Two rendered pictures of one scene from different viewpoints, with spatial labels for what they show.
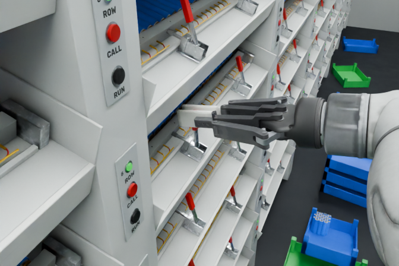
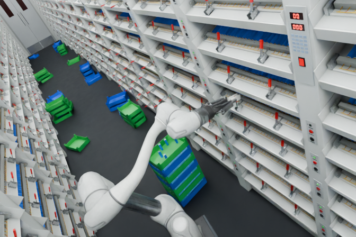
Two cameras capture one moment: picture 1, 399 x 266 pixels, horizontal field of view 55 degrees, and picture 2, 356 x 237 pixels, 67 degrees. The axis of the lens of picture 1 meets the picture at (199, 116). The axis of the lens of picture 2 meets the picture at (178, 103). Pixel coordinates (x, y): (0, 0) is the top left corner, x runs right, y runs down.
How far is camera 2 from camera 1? 167 cm
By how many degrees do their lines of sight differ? 104
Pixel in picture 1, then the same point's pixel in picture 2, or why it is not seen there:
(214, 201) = (257, 140)
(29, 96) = not seen: hidden behind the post
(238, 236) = (304, 203)
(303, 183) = not seen: outside the picture
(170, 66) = (224, 77)
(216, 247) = (267, 163)
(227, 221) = (280, 171)
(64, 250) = not seen: hidden behind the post
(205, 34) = (243, 83)
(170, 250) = (239, 125)
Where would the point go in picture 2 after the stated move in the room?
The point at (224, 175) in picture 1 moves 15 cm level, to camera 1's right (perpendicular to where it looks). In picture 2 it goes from (270, 145) to (261, 166)
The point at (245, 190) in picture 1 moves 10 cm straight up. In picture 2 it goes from (302, 185) to (300, 174)
